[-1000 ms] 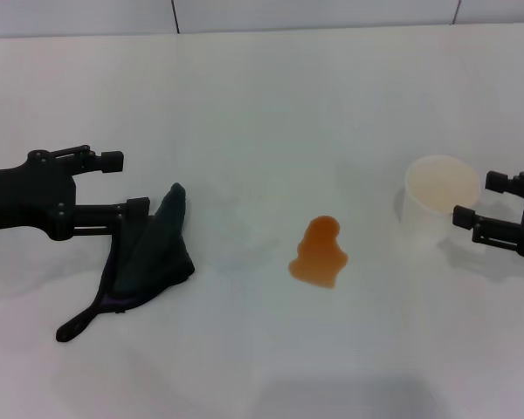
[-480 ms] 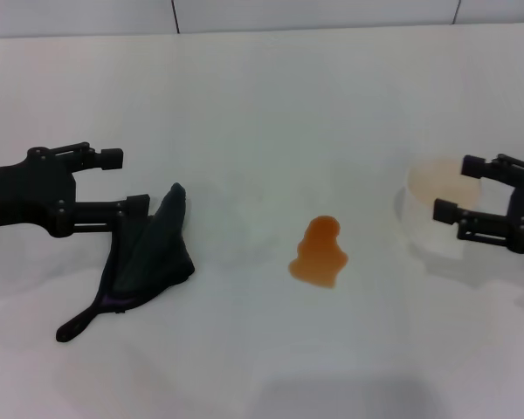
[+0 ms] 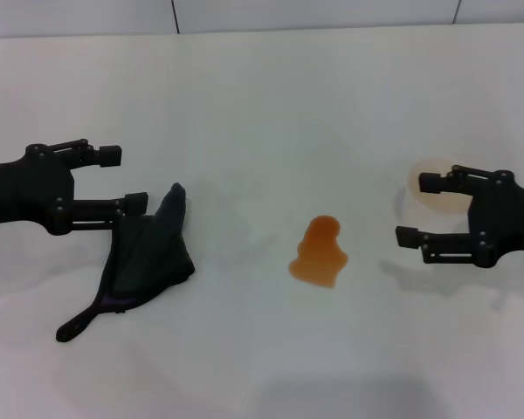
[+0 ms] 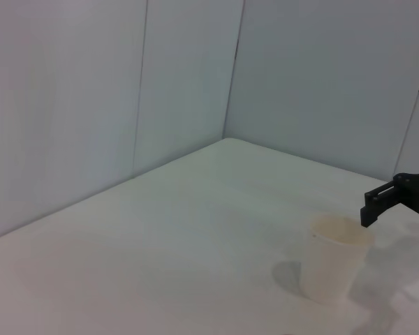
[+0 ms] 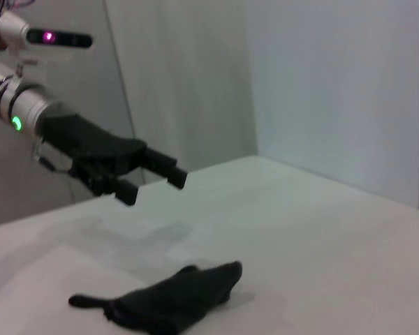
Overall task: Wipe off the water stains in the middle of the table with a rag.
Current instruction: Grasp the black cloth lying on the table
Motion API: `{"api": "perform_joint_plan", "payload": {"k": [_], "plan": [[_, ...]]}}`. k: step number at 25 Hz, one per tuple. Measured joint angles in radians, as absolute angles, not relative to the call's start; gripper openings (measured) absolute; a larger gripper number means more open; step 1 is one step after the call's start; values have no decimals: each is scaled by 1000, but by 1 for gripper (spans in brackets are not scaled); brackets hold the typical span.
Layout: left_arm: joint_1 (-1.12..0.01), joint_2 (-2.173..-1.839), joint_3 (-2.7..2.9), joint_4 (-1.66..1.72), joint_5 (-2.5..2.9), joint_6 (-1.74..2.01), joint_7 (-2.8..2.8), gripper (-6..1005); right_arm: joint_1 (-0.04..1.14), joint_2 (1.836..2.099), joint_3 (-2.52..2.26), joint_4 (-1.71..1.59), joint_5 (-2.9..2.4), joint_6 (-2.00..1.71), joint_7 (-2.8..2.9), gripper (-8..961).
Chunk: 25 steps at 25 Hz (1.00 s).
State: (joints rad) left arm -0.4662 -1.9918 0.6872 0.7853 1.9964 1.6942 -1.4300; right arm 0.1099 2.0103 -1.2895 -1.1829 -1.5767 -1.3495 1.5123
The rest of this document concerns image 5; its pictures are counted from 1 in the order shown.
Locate dark blue rag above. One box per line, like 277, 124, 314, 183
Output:
68, 260, 244, 335

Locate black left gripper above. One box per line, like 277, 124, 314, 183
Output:
43, 113, 189, 207

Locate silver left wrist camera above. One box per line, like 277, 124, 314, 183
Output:
0, 12, 94, 66

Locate left arm cable connector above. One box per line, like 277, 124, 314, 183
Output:
31, 139, 74, 179

